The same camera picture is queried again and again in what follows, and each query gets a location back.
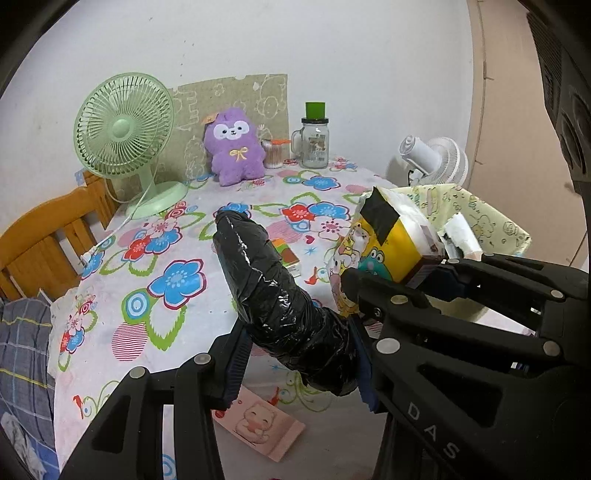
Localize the glass mason jar green lid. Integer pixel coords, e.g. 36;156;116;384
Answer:
290;101;329;169

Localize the yellow cartoon fabric storage box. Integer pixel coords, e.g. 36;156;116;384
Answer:
397;184;531;256

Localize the yellow tissue pack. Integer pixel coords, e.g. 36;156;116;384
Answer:
329;187;446;317

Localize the green tissue pack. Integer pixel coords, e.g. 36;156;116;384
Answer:
272;239;301;278

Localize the floral tablecloth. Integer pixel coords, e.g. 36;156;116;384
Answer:
54;159;386;479

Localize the purple plush toy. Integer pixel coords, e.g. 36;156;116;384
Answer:
204;107;266;187

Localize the green patterned board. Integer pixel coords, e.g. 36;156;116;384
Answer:
112;72;291;199

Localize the green desk fan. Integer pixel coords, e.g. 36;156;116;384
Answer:
73;72;188;220

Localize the beige door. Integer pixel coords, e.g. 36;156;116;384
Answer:
467;1;589;270

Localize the pink wet wipes pack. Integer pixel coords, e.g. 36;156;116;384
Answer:
212;386;305;463

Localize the small toothpick jar orange lid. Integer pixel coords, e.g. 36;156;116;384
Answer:
260;139;290;169

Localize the black plastic bag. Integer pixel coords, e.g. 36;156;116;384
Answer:
213;210;360;396

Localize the grey plaid pillow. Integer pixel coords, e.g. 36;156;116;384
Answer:
0;297;56;453

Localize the white standing fan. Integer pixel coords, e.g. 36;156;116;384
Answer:
399;135;469;186

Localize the white fan power cable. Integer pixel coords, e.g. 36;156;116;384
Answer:
80;161;158;266

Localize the wooden bed headboard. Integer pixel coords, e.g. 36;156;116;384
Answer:
0;172;117;300

